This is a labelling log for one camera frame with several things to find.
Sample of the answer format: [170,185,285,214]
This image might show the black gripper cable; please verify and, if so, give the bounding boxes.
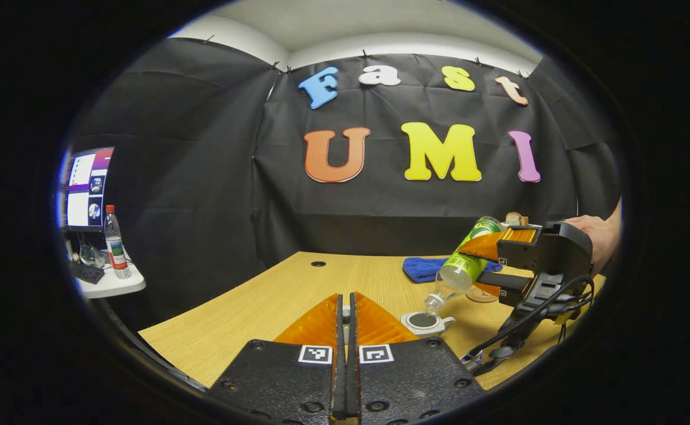
[462,276,596,378]

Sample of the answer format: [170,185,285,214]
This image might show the computer monitor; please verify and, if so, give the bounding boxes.
[60,147,115,232]

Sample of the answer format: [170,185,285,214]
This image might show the red cap plastic bottle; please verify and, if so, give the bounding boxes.
[104,205,132,280]

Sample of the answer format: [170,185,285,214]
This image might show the white teacup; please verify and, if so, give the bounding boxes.
[401,311,456,339]

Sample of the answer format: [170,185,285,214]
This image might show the round brown coaster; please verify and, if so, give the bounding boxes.
[466,282,502,303]

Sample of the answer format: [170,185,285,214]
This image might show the black backdrop cloth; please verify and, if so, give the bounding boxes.
[64,37,623,313]

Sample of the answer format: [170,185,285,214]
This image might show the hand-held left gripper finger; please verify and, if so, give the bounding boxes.
[348,292,487,424]
[205,292,349,424]

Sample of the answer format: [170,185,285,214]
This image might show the white side table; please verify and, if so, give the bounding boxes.
[76,260,147,299]

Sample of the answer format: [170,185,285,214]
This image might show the black keyboard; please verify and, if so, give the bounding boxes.
[70,260,105,285]

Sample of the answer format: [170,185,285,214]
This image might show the blue towel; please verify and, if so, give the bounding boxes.
[403,256,503,284]

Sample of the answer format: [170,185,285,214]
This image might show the green label water bottle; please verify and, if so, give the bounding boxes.
[423,216,503,315]

